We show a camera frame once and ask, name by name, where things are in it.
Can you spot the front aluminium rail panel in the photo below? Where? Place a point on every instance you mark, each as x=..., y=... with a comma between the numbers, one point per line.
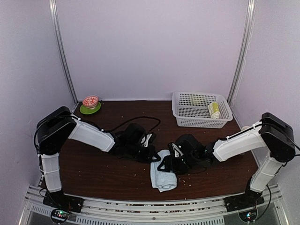
x=203, y=211

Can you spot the aluminium frame post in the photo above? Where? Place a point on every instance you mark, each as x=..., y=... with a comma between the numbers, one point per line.
x=247, y=33
x=63, y=59

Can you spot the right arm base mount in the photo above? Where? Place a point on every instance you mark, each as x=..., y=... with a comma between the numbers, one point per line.
x=246, y=204

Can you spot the white perforated plastic basket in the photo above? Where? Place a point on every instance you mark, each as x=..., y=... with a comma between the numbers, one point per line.
x=191, y=109

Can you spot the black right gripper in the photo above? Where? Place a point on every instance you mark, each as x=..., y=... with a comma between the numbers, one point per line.
x=173, y=167

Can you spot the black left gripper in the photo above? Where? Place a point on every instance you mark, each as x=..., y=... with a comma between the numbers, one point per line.
x=147, y=158

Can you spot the green plate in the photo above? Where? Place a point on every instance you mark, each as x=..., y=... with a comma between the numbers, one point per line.
x=88, y=111

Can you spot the light blue towel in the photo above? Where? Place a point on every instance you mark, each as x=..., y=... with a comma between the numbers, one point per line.
x=163, y=181

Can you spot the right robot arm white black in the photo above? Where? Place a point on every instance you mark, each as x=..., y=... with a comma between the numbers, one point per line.
x=270, y=132

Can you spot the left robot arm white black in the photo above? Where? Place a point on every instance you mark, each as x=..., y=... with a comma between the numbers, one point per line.
x=128, y=138

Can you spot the right aluminium frame post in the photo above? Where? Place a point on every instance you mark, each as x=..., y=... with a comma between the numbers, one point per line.
x=247, y=33

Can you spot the red patterned ceramic bowl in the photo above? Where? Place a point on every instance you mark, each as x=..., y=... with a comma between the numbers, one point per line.
x=90, y=101

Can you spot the left aluminium frame post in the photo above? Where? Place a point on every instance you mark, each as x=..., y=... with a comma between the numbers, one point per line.
x=63, y=59

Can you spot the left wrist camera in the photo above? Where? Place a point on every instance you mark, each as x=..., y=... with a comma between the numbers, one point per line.
x=148, y=139

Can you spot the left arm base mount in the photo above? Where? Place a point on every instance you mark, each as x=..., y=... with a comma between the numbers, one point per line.
x=63, y=205

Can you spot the green crocodile pattern towel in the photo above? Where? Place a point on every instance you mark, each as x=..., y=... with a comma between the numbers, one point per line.
x=214, y=110

